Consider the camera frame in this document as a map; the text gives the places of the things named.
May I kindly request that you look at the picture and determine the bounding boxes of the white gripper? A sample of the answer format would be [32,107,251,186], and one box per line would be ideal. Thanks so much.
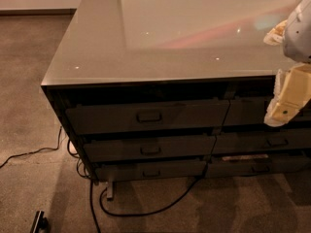
[263,0,311,127]

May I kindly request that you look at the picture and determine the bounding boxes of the grey drawer cabinet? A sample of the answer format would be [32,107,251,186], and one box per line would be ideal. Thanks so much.
[40,0,311,183]

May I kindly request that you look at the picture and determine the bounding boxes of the black object on floor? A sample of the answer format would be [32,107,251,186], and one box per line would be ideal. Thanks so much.
[30,211,49,233]

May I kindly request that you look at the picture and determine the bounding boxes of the thick black floor cable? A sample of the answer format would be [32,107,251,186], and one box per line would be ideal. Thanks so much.
[88,175,203,233]

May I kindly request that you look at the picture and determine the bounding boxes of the thin black floor cable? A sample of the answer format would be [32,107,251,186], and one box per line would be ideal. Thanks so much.
[0,125,63,169]

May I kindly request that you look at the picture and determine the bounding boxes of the dark wall baseboard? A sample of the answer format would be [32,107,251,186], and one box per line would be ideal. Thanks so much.
[0,8,77,17]

